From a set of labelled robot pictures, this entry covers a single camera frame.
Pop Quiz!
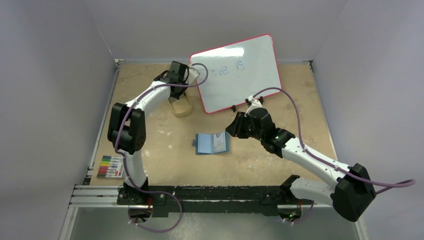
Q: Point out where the silver VIP card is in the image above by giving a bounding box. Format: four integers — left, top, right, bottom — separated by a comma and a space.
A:
212, 132, 227, 154

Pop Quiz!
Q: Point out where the blue leather card holder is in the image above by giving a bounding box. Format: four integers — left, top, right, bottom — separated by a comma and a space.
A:
192, 131, 230, 155

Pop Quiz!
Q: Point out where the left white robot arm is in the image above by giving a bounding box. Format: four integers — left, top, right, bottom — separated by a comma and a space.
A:
107, 61, 190, 205

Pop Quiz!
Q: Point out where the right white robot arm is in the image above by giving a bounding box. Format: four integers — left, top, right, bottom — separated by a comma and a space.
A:
225, 107, 377, 222

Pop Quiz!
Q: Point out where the beige oval tray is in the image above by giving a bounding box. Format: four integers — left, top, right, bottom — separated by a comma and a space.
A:
167, 92, 193, 118

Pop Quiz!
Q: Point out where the red framed whiteboard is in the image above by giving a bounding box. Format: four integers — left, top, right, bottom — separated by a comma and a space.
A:
189, 34, 283, 114

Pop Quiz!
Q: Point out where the colourful marker box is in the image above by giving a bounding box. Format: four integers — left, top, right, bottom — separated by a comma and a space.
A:
97, 155, 124, 180

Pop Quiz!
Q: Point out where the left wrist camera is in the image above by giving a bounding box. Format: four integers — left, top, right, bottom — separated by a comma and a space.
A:
186, 67, 200, 85

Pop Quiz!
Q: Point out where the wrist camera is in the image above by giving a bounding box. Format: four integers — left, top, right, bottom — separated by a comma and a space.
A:
245, 95, 263, 114
186, 67, 200, 85

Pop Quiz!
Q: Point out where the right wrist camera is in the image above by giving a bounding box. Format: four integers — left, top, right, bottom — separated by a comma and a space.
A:
245, 95, 263, 114

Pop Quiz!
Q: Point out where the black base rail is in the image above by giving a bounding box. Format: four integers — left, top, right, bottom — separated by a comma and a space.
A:
116, 183, 312, 218

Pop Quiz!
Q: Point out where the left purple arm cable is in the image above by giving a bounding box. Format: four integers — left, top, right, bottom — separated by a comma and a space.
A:
114, 62, 210, 186

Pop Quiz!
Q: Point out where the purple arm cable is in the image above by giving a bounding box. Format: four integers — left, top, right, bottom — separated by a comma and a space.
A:
246, 87, 417, 196
114, 62, 210, 186

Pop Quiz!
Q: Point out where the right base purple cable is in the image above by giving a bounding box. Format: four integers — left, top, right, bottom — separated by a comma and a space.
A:
282, 196, 316, 226

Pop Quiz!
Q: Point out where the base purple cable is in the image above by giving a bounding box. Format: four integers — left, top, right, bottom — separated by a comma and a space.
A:
127, 190, 184, 235
282, 196, 316, 226

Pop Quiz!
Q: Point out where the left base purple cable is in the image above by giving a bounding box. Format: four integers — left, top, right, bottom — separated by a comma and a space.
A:
127, 190, 184, 235

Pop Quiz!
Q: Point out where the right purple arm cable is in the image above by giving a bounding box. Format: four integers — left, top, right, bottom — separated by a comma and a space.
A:
246, 87, 417, 196

